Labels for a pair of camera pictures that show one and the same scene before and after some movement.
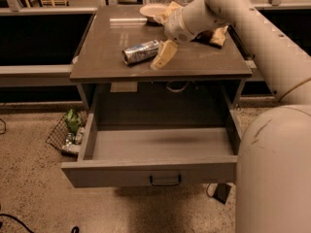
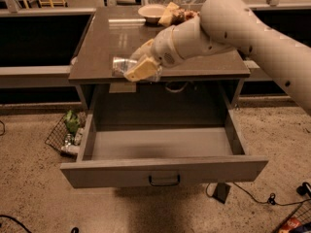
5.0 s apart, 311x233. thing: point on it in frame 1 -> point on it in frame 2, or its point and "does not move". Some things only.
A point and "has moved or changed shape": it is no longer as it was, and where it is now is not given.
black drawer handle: [164, 184] does not move
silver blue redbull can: [140, 50] has moved or changed shape
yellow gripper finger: [166, 51] -> [145, 69]
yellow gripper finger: [173, 6] -> [144, 49]
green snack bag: [73, 120] does not move
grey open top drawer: [126, 155] does not move
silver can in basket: [68, 142] does not move
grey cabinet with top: [199, 86] does not move
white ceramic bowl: [150, 11] does not move
